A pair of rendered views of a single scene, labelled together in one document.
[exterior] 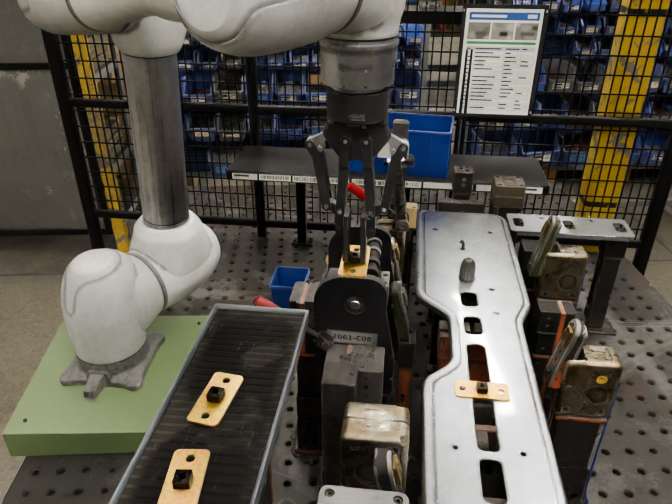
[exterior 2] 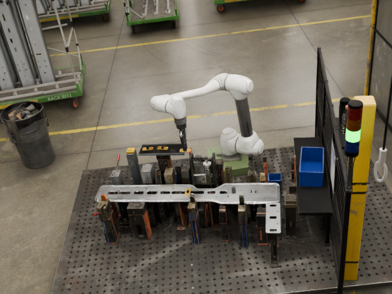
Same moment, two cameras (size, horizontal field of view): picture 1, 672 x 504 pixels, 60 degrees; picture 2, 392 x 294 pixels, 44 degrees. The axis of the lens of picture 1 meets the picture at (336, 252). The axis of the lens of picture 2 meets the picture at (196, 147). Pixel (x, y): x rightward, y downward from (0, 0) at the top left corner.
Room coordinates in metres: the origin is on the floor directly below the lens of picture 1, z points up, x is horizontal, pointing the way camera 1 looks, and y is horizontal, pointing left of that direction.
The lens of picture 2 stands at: (1.03, -2.96, 3.25)
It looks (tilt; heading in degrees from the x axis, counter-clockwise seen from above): 34 degrees down; 95
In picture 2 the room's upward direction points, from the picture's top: 8 degrees counter-clockwise
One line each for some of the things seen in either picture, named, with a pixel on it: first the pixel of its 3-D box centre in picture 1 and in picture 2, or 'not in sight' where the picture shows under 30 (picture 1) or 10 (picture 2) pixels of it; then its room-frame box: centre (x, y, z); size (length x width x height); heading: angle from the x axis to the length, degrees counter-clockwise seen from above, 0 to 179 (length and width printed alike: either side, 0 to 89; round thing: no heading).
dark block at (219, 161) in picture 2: not in sight; (221, 182); (0.95, -0.05, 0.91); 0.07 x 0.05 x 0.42; 83
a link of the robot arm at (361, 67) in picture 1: (358, 61); (180, 119); (0.71, -0.03, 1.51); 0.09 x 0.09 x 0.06
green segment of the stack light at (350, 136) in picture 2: not in sight; (353, 133); (1.64, -0.99, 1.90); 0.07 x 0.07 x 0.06
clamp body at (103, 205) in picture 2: not in sight; (108, 221); (0.09, -0.34, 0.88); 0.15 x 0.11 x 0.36; 83
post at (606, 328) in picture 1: (603, 281); (273, 246); (1.27, -0.68, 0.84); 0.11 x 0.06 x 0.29; 83
